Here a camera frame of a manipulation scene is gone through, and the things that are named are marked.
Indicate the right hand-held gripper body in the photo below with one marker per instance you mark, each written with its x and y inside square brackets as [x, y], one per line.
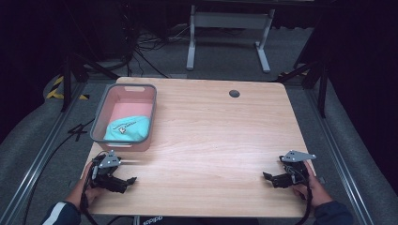
[297, 167]

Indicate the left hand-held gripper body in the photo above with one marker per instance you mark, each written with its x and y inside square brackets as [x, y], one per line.
[108, 162]

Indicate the teal cloth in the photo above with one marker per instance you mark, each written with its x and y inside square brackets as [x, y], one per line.
[131, 129]

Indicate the pink basket with grey rim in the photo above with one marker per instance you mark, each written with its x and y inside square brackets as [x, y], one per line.
[101, 117]

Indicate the person's left hand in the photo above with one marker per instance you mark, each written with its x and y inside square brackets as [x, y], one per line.
[90, 195]

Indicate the person's right hand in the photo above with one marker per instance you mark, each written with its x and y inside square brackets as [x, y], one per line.
[316, 190]

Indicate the black tripod stand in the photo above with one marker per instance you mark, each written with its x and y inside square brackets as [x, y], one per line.
[321, 87]
[66, 81]

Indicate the yellow black hazard tape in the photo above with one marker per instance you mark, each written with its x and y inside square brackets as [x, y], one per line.
[54, 92]

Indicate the round dark table grommet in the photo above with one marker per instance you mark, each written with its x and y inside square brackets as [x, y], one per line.
[234, 93]

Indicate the aluminium floor rail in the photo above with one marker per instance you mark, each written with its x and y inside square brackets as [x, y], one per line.
[341, 159]
[37, 162]

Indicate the grey metal desk frame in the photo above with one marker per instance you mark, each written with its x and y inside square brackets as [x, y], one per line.
[230, 20]

